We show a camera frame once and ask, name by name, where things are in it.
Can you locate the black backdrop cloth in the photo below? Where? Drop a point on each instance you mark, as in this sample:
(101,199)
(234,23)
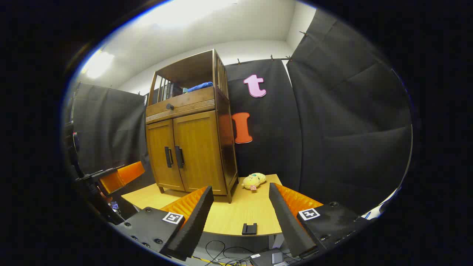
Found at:
(332,129)

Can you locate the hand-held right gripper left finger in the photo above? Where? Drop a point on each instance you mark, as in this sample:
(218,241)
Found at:
(196,225)

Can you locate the blue folded cloth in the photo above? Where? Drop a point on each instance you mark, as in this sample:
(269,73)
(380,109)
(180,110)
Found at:
(199,87)

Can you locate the wooden double-door shoe cabinet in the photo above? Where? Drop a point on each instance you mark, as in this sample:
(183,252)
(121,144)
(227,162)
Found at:
(226,140)

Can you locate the wooden drawer with black knob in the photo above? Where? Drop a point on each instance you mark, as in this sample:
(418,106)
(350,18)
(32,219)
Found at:
(192,101)

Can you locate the yellow plush toy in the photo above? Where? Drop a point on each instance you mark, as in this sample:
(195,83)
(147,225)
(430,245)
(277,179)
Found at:
(254,180)

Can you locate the small black holder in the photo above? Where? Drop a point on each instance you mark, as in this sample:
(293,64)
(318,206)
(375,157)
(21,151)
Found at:
(249,229)

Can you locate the ceiling light panel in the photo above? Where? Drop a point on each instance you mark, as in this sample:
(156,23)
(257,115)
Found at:
(98,64)

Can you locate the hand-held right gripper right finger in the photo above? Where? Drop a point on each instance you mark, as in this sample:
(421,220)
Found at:
(288,225)

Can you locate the black device box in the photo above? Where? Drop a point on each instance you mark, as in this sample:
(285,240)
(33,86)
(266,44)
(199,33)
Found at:
(266,258)

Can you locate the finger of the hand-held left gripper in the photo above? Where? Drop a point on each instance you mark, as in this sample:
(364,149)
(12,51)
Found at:
(123,175)

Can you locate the row of books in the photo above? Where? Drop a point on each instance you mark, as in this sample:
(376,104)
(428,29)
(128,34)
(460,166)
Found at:
(172,90)

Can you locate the wooden cabinet door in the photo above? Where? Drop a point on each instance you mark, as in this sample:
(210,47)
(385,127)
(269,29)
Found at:
(159,147)
(201,147)

